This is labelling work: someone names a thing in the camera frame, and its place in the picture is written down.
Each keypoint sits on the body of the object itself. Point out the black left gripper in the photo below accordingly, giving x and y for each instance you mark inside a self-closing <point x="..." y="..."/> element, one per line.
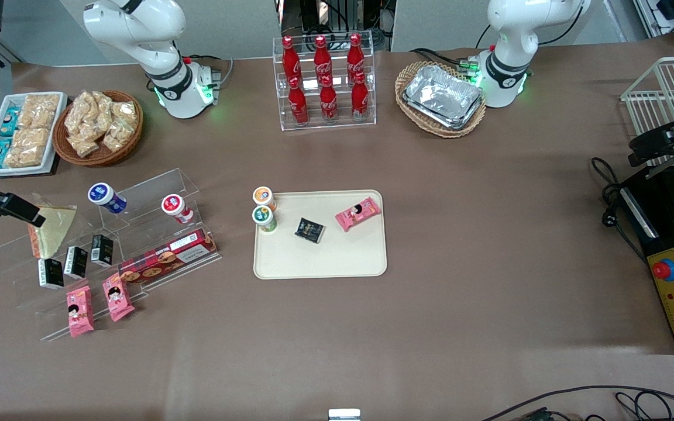
<point x="657" y="142"/>

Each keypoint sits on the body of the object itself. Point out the plastic-wrapped triangle sandwich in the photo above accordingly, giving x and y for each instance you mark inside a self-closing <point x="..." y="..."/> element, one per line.
<point x="53" y="234"/>

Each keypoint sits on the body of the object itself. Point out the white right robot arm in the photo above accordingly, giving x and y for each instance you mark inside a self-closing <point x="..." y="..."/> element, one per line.
<point x="138" y="29"/>

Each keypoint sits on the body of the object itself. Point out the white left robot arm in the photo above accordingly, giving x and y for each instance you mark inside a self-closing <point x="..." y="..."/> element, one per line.
<point x="512" y="35"/>

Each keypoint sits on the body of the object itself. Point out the aluminium foil tray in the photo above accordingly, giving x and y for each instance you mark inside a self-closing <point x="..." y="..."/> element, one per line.
<point x="430" y="118"/>
<point x="442" y="93"/>

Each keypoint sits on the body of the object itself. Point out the beige plastic tray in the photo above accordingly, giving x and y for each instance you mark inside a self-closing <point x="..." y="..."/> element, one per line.
<point x="343" y="251"/>

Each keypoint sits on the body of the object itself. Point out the clear bag of crackers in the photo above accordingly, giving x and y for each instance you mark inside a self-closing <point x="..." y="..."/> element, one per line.
<point x="24" y="156"/>
<point x="31" y="139"/>
<point x="38" y="111"/>

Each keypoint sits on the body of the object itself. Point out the teal snack packet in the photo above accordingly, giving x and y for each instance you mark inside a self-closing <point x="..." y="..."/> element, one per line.
<point x="0" y="153"/>
<point x="9" y="121"/>

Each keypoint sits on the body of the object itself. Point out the small black carton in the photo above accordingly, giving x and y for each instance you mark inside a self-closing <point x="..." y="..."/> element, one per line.
<point x="102" y="251"/>
<point x="51" y="273"/>
<point x="75" y="262"/>

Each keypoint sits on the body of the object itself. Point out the white rectangular dish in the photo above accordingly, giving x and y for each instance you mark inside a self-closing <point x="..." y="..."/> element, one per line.
<point x="56" y="134"/>

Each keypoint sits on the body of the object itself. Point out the blue-lid yogurt cup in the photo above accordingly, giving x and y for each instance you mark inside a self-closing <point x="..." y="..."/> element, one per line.
<point x="103" y="194"/>

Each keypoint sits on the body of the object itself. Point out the black sealing machine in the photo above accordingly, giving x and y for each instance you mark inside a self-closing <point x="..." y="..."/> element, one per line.
<point x="664" y="234"/>

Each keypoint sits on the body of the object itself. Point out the clear bag of fried snacks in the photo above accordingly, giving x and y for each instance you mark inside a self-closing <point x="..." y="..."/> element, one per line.
<point x="118" y="135"/>
<point x="84" y="146"/>
<point x="125" y="112"/>
<point x="103" y="102"/>
<point x="78" y="114"/>

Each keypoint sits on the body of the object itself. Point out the brown wicker basket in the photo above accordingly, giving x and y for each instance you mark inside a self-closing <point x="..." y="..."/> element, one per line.
<point x="103" y="156"/>

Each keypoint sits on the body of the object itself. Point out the pink snack packet with face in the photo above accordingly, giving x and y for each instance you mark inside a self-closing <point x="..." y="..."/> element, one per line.
<point x="357" y="214"/>
<point x="79" y="311"/>
<point x="117" y="297"/>

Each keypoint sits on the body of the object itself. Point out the clear acrylic stepped shelf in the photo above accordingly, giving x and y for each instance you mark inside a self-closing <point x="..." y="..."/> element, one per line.
<point x="150" y="193"/>

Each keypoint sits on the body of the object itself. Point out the red-lid yogurt cup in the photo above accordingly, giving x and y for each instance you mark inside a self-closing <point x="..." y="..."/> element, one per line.
<point x="173" y="204"/>

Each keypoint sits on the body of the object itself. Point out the red cookie box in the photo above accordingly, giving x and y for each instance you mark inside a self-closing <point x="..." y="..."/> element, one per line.
<point x="167" y="257"/>

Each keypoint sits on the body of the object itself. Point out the light wicker basket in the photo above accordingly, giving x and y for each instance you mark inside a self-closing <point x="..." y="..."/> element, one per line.
<point x="439" y="131"/>

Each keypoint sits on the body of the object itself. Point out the green-lid yogurt cup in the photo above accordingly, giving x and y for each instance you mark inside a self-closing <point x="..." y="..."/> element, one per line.
<point x="262" y="215"/>

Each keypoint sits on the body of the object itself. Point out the orange-lid yogurt cup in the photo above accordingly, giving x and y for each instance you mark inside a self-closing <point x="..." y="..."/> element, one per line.
<point x="263" y="196"/>

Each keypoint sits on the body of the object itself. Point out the black snack packet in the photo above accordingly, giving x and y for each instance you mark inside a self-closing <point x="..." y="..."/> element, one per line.
<point x="309" y="230"/>

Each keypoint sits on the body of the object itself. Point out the red cola bottle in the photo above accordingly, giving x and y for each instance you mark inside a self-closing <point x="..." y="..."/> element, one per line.
<point x="290" y="61"/>
<point x="360" y="100"/>
<point x="298" y="105"/>
<point x="355" y="58"/>
<point x="329" y="104"/>
<point x="322" y="61"/>

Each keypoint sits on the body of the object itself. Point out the clear acrylic bottle rack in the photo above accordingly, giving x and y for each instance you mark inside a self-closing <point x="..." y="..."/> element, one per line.
<point x="340" y="124"/>

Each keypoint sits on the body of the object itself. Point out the black equipment rack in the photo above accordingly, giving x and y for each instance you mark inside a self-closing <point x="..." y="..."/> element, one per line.
<point x="337" y="17"/>

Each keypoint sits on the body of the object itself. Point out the small white grey box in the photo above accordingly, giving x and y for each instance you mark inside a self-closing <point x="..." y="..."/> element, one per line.
<point x="344" y="415"/>

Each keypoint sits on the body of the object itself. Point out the aluminium frame with equipment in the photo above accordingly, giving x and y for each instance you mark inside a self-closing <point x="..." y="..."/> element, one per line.
<point x="673" y="14"/>

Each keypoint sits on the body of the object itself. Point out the dark frame strut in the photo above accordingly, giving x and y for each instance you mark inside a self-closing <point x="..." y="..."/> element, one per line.
<point x="12" y="54"/>

